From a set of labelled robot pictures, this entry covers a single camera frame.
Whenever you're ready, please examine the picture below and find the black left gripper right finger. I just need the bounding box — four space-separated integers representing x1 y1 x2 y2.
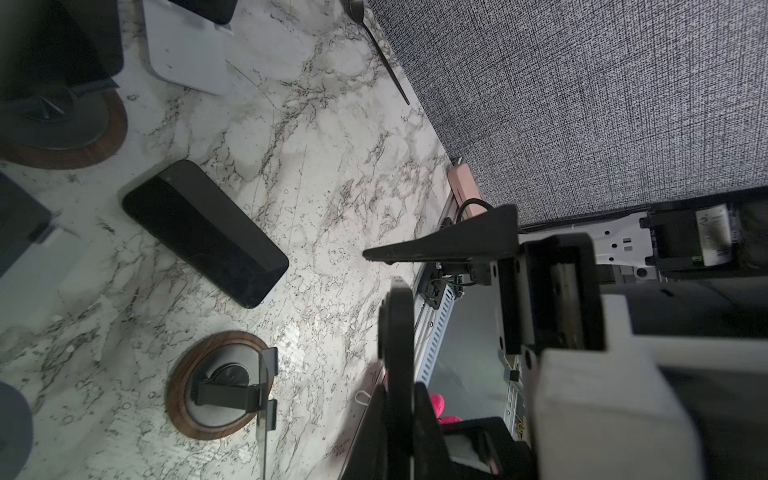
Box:
363 204 519 264

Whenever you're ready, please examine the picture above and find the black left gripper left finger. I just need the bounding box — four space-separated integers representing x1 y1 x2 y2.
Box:
378 277 415 479

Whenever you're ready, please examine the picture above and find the black phone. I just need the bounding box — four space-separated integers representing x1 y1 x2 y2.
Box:
1 1 124 101
170 0 238 25
122 160 289 309

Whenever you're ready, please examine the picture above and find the purple phone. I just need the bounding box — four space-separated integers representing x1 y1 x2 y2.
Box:
0 174 52 275

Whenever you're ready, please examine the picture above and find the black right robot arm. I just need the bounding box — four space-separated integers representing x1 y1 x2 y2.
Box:
520 187 767 340

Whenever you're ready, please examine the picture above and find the pink phone case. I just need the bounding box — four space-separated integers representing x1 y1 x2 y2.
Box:
447 164 487 220

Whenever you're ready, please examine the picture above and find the wooden round phone stand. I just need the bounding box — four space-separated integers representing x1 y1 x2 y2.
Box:
165 329 281 480

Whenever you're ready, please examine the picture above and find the white stand back right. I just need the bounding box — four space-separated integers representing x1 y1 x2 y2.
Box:
142 0 233 95

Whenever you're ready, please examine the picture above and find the white stand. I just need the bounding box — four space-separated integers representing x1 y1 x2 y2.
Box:
1 226 89 332
142 0 233 95

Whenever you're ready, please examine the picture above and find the white stand centre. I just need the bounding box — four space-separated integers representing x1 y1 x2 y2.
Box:
1 226 89 332

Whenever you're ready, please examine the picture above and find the wooden grey stand back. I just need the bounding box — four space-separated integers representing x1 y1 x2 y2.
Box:
1 79 128 170

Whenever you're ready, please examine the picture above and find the aluminium front rail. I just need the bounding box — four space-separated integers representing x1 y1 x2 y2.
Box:
413 197 469 388

